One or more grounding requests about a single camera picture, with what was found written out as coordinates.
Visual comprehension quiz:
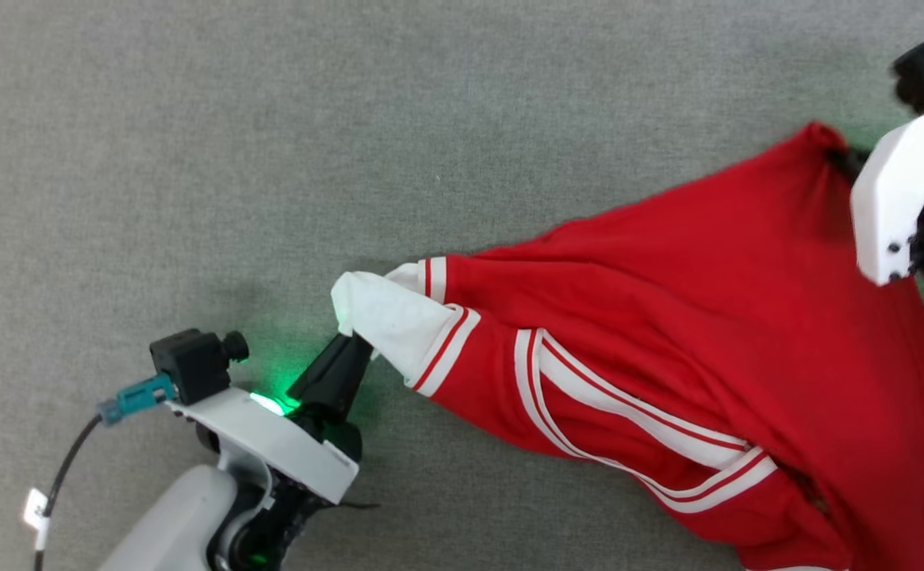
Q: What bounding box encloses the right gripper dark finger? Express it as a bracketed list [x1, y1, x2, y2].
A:
[826, 146, 872, 181]

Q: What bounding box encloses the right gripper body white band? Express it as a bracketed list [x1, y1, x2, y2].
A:
[849, 96, 924, 287]

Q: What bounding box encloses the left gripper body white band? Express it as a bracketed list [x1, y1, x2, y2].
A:
[166, 386, 364, 505]

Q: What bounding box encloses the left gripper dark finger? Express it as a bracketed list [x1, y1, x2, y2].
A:
[318, 336, 374, 422]
[285, 334, 356, 406]

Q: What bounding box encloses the red and white garment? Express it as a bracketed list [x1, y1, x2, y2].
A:
[330, 121, 924, 571]

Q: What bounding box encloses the grey fabric sofa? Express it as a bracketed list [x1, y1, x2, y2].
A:
[0, 0, 924, 571]

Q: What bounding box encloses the teal left cable connector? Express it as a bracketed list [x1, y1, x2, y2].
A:
[98, 374, 178, 426]

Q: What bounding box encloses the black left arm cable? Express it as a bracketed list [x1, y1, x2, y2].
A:
[32, 416, 105, 571]

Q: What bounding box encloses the white left cable tag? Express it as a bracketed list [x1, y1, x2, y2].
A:
[23, 487, 51, 550]

